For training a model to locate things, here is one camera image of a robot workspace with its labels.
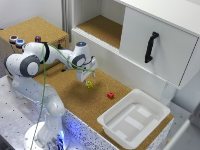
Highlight purple block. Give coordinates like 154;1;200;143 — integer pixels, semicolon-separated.
34;35;43;44

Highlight wooden drawer box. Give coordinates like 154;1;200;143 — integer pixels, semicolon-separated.
0;16;71;74

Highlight blue button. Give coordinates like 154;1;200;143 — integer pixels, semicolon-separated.
15;38;26;48

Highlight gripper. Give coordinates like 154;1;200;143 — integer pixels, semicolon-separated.
76;56;99;83

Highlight white sliding door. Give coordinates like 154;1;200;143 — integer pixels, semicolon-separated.
118;6;200;87

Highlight pink block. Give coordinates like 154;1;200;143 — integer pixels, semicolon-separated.
106;91;115;100

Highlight green cable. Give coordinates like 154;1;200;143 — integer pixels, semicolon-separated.
28;41;90;150

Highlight black door handle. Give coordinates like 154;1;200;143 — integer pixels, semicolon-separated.
144;31;160;64

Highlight white plastic box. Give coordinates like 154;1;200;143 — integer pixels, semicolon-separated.
96;88;172;150

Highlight yellow block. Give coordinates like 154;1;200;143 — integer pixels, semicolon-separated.
86;80;94;89

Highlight white cabinet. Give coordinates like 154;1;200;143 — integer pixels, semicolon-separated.
70;0;200;108

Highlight red button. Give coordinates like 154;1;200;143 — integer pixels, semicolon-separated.
9;35;19;44

